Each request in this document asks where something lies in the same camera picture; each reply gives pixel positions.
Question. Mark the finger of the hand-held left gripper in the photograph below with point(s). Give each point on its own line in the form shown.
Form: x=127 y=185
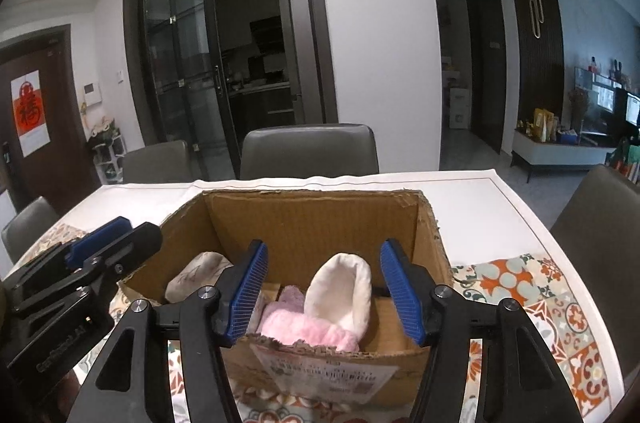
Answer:
x=127 y=253
x=97 y=239

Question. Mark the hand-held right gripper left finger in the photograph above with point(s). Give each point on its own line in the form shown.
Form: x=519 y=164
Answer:
x=245 y=293

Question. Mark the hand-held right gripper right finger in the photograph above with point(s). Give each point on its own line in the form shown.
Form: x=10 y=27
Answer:
x=400 y=293

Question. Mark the purple fluffy towel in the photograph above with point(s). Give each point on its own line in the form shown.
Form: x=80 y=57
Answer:
x=292 y=300

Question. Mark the beige fabric pouch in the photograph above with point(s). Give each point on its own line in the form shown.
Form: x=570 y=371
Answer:
x=197 y=275

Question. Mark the cream soft slipper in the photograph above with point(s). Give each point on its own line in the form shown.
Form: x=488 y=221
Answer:
x=337 y=293

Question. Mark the pink fluffy cloth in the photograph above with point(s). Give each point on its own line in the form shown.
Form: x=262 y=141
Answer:
x=310 y=328

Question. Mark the brown cardboard box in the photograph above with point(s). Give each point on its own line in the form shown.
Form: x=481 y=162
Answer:
x=320 y=223

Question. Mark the grey dining chair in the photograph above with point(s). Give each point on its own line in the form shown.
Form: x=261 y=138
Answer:
x=600 y=243
x=30 y=228
x=155 y=163
x=310 y=150

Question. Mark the brown entrance door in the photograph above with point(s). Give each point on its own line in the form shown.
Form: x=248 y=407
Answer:
x=45 y=173

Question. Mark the white shoe rack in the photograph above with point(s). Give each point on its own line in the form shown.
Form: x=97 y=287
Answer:
x=107 y=153

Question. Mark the white intercom panel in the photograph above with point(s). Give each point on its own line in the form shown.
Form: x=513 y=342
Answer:
x=91 y=93

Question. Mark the white storage box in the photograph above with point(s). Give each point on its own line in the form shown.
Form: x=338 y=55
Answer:
x=459 y=108

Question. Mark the dark sliding glass door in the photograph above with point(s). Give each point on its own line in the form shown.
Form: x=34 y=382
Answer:
x=180 y=53

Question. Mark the white low cabinet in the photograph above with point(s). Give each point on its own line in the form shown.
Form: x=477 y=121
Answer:
x=560 y=153

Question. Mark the dark wooden door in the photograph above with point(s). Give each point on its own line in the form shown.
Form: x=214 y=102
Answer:
x=484 y=63

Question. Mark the silver refrigerator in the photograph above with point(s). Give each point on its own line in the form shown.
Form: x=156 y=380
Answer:
x=292 y=38

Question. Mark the television screen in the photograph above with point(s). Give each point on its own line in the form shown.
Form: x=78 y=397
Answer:
x=607 y=100

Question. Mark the red and white wall calendar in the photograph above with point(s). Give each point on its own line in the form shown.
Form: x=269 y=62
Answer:
x=29 y=113

